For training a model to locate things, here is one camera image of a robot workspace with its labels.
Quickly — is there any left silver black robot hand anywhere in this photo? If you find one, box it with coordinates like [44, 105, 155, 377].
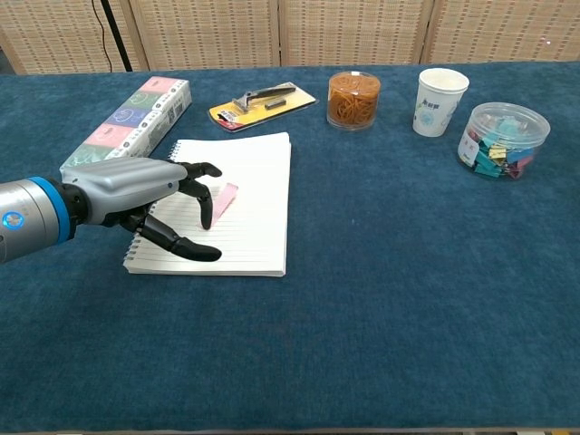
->
[60, 157, 223, 264]

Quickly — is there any pink paper slip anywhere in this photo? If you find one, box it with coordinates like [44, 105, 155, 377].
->
[208, 182, 240, 226]

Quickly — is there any white spiral lined notebook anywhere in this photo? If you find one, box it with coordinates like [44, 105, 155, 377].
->
[122, 131, 292, 278]

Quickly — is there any multicolour tissue packet bundle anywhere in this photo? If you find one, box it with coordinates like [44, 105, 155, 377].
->
[60, 76, 193, 172]

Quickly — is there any black stand pole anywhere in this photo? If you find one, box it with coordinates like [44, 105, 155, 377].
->
[100, 0, 134, 73]

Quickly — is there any yellow razor blister pack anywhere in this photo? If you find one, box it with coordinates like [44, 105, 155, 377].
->
[208, 81, 318, 133]

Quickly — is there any black grey shaving razor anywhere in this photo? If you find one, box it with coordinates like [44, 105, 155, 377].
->
[231, 85, 297, 114]

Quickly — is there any woven bamboo screen panel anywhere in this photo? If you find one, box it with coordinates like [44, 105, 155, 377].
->
[276, 0, 434, 68]
[0, 0, 150, 76]
[129, 0, 282, 72]
[420, 0, 580, 65]

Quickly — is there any clear jar of rubber bands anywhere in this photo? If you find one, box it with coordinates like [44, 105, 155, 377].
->
[326, 71, 382, 131]

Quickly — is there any blue velvet tablecloth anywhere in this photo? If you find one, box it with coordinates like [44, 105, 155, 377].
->
[0, 61, 580, 432]

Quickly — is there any white printed paper cup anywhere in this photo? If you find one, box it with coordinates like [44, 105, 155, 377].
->
[411, 67, 470, 139]

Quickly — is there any clear jar of binder clips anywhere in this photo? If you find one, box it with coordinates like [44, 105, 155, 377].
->
[456, 101, 552, 181]

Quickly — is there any thin black hanging cable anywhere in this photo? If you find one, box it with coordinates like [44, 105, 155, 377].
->
[92, 0, 113, 73]

